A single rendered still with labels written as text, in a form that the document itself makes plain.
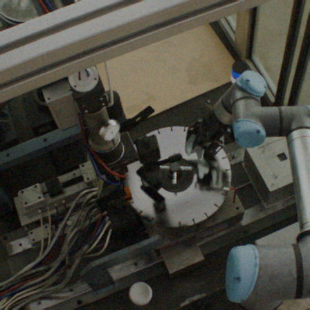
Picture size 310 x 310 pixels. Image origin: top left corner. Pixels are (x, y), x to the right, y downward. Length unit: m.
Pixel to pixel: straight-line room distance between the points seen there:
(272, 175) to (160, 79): 0.61
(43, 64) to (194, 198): 1.13
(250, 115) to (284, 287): 0.43
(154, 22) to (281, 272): 0.70
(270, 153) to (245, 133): 0.44
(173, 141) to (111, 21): 1.19
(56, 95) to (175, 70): 0.94
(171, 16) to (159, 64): 1.56
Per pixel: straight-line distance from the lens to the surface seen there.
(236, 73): 1.55
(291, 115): 1.33
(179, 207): 1.58
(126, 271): 1.73
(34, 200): 1.73
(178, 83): 2.02
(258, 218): 1.78
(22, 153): 1.63
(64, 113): 1.22
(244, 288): 1.10
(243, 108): 1.33
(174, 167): 1.57
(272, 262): 1.10
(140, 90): 2.01
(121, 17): 0.50
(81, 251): 1.63
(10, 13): 1.93
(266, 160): 1.71
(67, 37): 0.50
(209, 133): 1.47
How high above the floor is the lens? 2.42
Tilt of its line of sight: 63 degrees down
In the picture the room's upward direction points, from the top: 9 degrees counter-clockwise
